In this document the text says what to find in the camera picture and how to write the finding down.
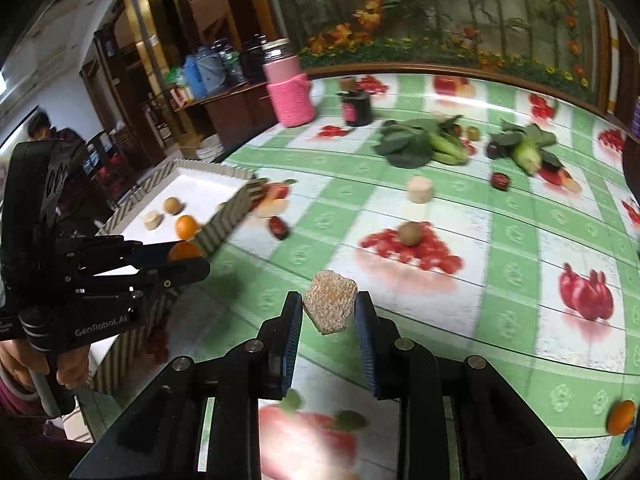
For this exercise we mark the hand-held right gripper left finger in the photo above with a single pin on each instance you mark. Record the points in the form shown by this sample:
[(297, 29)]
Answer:
[(291, 340)]

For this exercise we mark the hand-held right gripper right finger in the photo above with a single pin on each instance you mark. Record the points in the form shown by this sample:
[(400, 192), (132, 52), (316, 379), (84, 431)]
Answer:
[(367, 350)]

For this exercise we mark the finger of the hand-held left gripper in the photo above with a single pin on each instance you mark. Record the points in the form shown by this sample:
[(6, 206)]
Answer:
[(152, 254), (180, 272)]

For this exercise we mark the small orange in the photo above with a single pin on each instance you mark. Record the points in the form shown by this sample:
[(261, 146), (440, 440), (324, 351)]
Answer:
[(184, 251), (620, 417), (186, 226)]

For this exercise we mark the brown kiwi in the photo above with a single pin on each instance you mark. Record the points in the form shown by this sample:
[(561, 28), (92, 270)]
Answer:
[(173, 205), (410, 234)]

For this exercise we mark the large tan cake cube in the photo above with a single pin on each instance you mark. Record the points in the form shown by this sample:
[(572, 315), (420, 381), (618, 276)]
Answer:
[(330, 300)]

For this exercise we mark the white tray with chevron rim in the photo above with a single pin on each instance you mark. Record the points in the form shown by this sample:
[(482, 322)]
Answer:
[(200, 185)]

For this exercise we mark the person's left hand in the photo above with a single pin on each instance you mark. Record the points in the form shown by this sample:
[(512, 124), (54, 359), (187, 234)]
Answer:
[(72, 370)]

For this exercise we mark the stack of white plates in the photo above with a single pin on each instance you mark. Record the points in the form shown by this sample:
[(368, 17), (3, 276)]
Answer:
[(210, 152)]

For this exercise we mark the green fruit print tablecloth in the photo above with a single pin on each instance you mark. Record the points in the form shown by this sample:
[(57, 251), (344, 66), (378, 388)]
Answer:
[(350, 210)]

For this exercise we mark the wooden cabinet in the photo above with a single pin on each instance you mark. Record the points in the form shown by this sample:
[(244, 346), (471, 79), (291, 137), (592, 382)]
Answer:
[(225, 110)]

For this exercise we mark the pale cake cube far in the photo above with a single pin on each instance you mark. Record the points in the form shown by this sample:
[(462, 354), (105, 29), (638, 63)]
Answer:
[(420, 190)]

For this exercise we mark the blue plastic jug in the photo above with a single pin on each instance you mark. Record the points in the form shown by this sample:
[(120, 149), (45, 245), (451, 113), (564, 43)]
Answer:
[(193, 79)]

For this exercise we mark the grey blue kettle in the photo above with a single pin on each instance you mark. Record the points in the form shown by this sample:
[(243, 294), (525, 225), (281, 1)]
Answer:
[(211, 69)]

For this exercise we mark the pink bottle with knit sleeve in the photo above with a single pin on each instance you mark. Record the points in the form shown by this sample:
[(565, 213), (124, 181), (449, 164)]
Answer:
[(290, 95)]

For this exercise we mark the dark red date centre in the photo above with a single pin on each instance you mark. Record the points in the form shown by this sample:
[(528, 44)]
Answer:
[(500, 181)]

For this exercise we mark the green bok choy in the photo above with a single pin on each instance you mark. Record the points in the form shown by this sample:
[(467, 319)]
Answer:
[(447, 150), (530, 155)]

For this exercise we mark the dark purple plum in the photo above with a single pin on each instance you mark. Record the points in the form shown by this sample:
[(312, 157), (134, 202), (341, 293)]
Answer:
[(494, 150)]

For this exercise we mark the dark jar with red label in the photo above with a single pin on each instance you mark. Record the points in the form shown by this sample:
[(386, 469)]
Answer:
[(356, 109)]

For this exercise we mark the small green fruit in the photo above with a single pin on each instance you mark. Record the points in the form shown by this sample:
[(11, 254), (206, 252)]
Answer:
[(473, 133)]

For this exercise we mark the brown cork block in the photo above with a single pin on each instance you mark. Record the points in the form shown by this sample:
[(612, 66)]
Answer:
[(347, 83)]

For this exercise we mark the flower wall mural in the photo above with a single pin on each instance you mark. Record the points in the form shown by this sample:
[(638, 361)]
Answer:
[(425, 20)]

